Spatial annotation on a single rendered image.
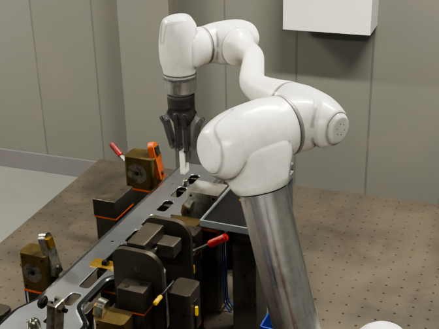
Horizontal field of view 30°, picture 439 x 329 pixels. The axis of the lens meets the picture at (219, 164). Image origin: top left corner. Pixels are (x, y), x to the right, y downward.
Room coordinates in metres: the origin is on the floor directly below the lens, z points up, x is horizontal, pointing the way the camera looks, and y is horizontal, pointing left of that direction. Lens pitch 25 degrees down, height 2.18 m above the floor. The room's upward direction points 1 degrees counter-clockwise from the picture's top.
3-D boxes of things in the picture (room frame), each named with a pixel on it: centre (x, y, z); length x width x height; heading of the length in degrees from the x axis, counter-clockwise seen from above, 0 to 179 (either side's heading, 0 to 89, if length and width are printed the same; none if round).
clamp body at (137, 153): (2.55, 0.27, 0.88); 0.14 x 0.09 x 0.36; 67
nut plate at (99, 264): (1.93, 0.32, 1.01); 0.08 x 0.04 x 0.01; 67
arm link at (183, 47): (2.11, 0.09, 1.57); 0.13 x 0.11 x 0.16; 123
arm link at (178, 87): (2.11, 0.10, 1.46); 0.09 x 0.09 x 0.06
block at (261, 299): (2.01, -0.08, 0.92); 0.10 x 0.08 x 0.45; 157
